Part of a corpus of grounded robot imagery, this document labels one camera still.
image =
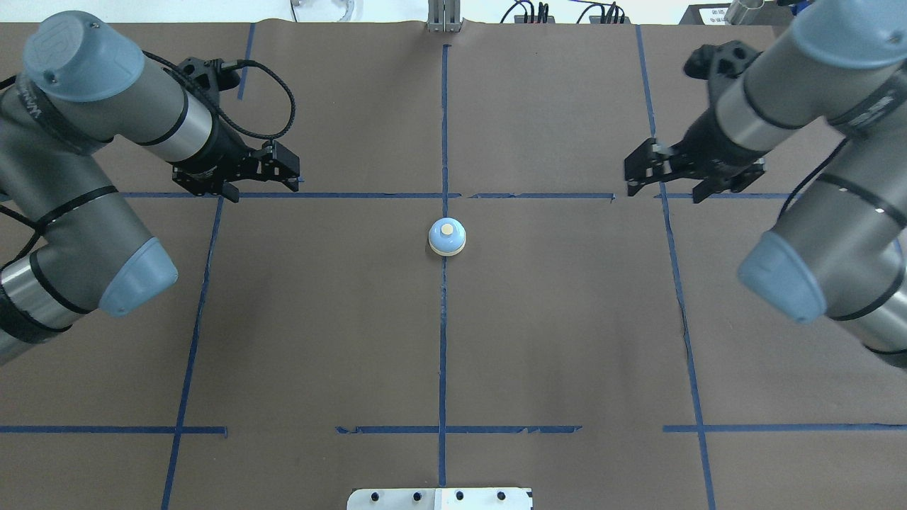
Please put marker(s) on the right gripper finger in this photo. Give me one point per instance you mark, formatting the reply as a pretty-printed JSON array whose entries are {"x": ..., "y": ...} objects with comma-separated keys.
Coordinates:
[
  {"x": 647, "y": 164},
  {"x": 706, "y": 189}
]

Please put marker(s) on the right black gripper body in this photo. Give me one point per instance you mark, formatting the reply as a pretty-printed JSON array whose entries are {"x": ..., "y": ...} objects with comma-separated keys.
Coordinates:
[{"x": 703, "y": 141}]

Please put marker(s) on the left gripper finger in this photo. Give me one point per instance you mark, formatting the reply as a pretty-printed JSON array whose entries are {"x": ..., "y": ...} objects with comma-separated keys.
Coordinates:
[
  {"x": 229, "y": 192},
  {"x": 284, "y": 162}
]

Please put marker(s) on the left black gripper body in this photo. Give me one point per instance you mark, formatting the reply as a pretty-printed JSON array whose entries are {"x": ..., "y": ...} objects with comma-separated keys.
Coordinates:
[{"x": 225, "y": 146}]

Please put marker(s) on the blue white call bell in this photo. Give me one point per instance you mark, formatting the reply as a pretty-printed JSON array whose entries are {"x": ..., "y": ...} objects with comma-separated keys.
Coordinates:
[{"x": 447, "y": 237}]

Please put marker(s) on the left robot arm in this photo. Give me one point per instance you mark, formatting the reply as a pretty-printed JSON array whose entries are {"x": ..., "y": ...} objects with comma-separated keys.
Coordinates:
[{"x": 82, "y": 85}]

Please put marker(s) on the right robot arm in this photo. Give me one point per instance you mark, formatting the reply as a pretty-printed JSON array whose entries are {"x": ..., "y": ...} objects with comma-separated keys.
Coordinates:
[{"x": 832, "y": 250}]

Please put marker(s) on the silver metal cylinder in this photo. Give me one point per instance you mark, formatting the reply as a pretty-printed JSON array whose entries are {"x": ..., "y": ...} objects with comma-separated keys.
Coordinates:
[{"x": 743, "y": 12}]

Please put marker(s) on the black box with label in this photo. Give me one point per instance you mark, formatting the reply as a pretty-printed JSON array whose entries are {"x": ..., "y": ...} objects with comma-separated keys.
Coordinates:
[{"x": 712, "y": 14}]

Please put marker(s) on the left black connector block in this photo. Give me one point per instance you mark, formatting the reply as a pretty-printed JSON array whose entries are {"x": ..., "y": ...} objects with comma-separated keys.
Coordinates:
[{"x": 528, "y": 13}]

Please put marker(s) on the brown paper table cover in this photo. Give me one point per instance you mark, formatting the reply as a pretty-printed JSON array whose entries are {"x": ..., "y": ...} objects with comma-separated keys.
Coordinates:
[{"x": 596, "y": 348}]

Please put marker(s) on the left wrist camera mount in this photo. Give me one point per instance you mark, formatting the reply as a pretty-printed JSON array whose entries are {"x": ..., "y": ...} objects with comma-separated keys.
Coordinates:
[{"x": 210, "y": 76}]

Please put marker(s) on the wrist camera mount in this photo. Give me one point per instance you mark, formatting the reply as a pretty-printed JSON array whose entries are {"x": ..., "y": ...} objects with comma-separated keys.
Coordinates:
[
  {"x": 720, "y": 66},
  {"x": 210, "y": 76}
]

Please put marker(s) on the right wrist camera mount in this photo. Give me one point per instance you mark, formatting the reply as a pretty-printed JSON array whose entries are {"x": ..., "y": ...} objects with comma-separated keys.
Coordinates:
[{"x": 720, "y": 66}]

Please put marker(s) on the aluminium frame post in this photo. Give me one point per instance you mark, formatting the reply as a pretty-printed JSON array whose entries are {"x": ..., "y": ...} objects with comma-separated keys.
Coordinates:
[{"x": 444, "y": 16}]

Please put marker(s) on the white camera mast base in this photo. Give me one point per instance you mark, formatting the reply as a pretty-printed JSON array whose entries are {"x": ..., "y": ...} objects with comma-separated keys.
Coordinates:
[{"x": 442, "y": 498}]

